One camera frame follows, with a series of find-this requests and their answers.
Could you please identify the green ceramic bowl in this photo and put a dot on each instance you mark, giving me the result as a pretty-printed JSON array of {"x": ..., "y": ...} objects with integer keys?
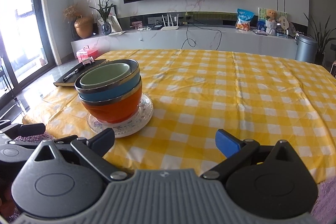
[{"x": 105, "y": 74}]

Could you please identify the dried flower bunch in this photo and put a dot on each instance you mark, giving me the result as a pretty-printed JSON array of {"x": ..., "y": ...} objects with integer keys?
[{"x": 71, "y": 12}]

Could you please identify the purple rug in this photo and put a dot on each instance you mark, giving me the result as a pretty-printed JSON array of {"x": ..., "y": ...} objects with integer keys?
[{"x": 325, "y": 203}]

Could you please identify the white marble tv cabinet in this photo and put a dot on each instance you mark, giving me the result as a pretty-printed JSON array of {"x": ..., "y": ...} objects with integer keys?
[{"x": 236, "y": 40}]

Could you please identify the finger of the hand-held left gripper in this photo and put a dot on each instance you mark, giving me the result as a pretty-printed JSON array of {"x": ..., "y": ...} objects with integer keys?
[
  {"x": 4, "y": 123},
  {"x": 31, "y": 129}
]

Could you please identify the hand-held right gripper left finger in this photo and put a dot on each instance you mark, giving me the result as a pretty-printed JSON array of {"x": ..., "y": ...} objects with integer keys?
[{"x": 103, "y": 141}]

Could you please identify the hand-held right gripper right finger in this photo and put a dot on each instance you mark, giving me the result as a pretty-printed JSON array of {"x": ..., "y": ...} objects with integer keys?
[{"x": 228, "y": 142}]

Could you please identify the glass sliding door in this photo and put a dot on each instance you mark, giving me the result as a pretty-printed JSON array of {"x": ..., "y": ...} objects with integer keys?
[{"x": 21, "y": 16}]

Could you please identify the black pen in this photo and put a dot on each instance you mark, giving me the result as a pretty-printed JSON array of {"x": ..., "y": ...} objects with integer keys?
[{"x": 70, "y": 75}]

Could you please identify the white router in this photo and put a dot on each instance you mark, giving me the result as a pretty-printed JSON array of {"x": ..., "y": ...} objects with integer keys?
[{"x": 169, "y": 27}]

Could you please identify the gold vase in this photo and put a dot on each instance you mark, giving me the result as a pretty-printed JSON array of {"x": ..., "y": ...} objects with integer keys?
[{"x": 83, "y": 27}]

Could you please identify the white paper sheets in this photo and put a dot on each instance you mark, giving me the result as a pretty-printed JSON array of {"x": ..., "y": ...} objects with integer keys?
[{"x": 116, "y": 33}]

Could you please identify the black notebook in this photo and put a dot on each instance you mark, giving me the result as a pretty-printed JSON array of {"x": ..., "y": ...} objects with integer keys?
[{"x": 84, "y": 70}]

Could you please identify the blue snack bag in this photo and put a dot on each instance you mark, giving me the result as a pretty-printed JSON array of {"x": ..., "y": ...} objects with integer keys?
[{"x": 244, "y": 19}]

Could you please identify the grey trash bin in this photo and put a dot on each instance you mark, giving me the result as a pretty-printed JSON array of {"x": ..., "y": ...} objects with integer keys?
[{"x": 305, "y": 49}]

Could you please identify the white round stool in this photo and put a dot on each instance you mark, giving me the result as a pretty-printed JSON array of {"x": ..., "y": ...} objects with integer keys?
[{"x": 333, "y": 67}]

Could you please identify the pink card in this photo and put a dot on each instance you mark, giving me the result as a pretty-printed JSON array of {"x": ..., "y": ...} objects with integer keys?
[{"x": 137, "y": 24}]

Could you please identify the plant in glass vase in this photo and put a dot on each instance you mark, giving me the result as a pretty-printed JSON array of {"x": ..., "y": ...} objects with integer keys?
[{"x": 115, "y": 23}]

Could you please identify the green picture board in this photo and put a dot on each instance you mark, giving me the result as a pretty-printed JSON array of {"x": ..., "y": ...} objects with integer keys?
[{"x": 262, "y": 15}]

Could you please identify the round paper fan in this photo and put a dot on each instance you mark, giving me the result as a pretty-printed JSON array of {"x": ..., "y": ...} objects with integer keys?
[{"x": 283, "y": 24}]

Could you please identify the green leafy plant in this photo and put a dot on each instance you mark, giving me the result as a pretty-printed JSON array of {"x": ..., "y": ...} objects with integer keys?
[{"x": 104, "y": 10}]

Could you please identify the brown teddy bear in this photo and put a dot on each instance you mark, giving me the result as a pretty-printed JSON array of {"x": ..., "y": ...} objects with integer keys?
[{"x": 271, "y": 15}]

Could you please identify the pink storage box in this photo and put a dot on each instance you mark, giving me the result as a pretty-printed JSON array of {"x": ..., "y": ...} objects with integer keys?
[{"x": 84, "y": 53}]

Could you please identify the blue steel bowl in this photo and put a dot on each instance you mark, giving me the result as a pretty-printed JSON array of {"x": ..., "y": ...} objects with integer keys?
[{"x": 113, "y": 92}]

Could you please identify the white painted ceramic plate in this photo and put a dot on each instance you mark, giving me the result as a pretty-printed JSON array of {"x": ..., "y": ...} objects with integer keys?
[{"x": 127, "y": 133}]

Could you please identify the orange steel bowl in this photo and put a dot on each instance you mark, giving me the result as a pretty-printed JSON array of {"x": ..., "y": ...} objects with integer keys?
[{"x": 113, "y": 111}]

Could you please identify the potted long-leaf plant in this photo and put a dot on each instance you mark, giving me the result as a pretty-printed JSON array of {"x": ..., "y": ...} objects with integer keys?
[{"x": 323, "y": 37}]

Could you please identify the blue glass vase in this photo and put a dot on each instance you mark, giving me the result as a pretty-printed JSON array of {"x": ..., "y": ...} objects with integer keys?
[{"x": 106, "y": 29}]

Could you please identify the large clear glass plate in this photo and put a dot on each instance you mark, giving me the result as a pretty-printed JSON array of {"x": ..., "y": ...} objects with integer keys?
[{"x": 148, "y": 108}]

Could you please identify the yellow checked tablecloth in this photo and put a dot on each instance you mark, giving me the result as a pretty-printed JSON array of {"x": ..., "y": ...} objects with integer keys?
[{"x": 223, "y": 87}]

